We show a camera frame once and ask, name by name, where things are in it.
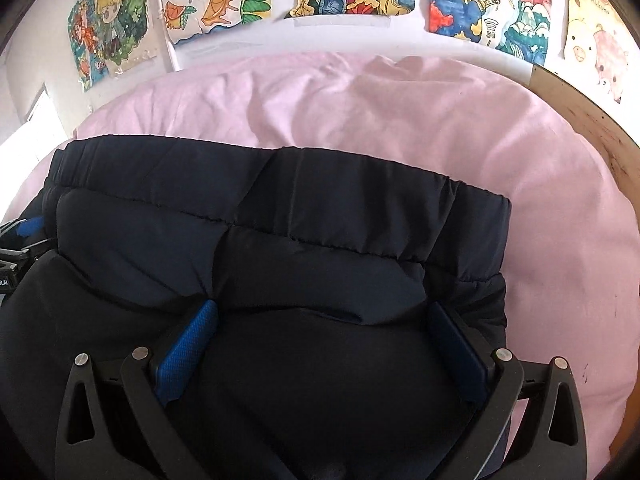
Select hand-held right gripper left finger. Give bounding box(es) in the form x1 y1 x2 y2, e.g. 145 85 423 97
55 299 221 480

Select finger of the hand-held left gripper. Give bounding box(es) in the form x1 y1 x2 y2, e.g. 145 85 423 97
12 216 49 242

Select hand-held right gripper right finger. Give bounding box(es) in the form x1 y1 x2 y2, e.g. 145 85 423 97
426 301 587 480

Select dark navy padded jacket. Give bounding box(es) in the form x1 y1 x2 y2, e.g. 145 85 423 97
0 134 513 480

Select pink bed sheet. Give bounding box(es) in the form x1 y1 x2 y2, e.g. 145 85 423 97
0 50 637 467

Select wooden bed board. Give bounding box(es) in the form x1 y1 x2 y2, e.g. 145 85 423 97
530 64 640 226

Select pink pig wall drawing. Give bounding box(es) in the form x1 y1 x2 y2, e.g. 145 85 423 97
564 0 632 105

